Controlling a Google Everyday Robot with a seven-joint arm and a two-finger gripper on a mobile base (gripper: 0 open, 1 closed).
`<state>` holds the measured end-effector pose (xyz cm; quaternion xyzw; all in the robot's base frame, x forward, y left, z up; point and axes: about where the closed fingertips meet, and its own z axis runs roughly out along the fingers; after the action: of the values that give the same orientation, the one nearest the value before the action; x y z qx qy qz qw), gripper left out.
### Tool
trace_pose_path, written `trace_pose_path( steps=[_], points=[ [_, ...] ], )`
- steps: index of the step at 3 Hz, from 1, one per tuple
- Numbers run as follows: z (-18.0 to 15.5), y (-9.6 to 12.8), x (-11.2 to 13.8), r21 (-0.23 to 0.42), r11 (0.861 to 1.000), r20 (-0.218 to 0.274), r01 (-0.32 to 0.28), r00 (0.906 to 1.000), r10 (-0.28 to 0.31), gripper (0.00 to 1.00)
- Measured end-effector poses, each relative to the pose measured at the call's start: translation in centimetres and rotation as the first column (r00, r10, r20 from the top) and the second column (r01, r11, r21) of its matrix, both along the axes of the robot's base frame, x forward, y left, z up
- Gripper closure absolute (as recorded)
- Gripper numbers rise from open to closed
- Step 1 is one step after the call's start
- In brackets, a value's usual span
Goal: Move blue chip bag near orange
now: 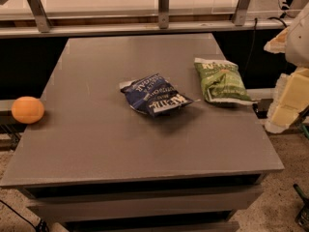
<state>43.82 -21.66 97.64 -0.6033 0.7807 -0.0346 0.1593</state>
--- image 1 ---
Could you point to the foam-covered gripper body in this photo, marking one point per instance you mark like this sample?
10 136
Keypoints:
298 42

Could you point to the blue chip bag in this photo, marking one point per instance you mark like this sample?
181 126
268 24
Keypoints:
153 95

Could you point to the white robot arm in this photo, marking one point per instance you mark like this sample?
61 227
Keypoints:
301 22

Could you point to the green chip bag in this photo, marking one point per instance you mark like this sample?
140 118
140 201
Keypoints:
221 82

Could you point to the grey drawer cabinet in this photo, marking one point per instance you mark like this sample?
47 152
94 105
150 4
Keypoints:
94 164

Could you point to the orange fruit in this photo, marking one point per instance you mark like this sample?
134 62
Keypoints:
27 110

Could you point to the right metal bracket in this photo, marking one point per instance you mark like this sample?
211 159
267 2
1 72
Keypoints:
240 12

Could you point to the metal bracket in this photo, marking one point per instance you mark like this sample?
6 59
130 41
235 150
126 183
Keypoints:
163 14
39 15
240 12

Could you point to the middle metal bracket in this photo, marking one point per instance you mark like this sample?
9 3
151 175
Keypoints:
163 14

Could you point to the left metal bracket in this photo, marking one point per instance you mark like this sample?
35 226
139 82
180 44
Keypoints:
39 15

